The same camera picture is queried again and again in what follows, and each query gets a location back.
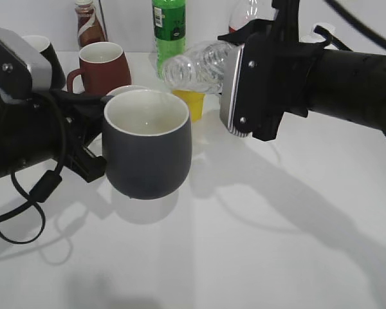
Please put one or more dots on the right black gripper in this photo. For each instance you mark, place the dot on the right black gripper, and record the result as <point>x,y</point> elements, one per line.
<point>264,77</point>

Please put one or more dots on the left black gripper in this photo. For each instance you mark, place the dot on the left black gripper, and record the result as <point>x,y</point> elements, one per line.
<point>29,134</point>

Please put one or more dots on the clear water bottle green label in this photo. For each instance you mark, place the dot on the clear water bottle green label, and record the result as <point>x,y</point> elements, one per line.
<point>199,69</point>

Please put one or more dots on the dark grey ceramic mug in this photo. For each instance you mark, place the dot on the dark grey ceramic mug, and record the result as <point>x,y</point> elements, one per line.
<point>147,143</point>

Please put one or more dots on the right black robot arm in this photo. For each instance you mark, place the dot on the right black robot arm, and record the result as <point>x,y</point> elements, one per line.
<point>348,85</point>

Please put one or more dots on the black ceramic mug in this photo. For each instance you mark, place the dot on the black ceramic mug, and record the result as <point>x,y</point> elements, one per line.
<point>44,46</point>

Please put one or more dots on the white ceramic mug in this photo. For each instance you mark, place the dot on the white ceramic mug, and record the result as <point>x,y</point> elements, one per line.
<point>124,89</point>

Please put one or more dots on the dark red ceramic mug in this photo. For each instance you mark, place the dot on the dark red ceramic mug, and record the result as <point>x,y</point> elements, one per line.
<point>103,67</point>

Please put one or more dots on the cola bottle red label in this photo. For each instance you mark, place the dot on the cola bottle red label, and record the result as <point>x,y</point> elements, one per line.
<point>248,10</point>

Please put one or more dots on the white yogurt drink bottle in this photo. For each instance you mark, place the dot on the white yogurt drink bottle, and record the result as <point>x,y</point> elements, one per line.
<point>318,33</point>

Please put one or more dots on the green soda bottle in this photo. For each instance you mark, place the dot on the green soda bottle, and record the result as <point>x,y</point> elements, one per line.
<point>169,24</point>

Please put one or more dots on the yellow plastic cup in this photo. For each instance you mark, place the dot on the yellow plastic cup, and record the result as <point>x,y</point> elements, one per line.
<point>194,101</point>

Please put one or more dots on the brown swirl drink bottle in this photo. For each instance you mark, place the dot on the brown swirl drink bottle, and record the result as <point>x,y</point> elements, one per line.
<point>89,28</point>

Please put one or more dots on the silver camera box left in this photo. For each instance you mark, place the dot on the silver camera box left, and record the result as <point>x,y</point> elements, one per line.
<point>23,70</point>

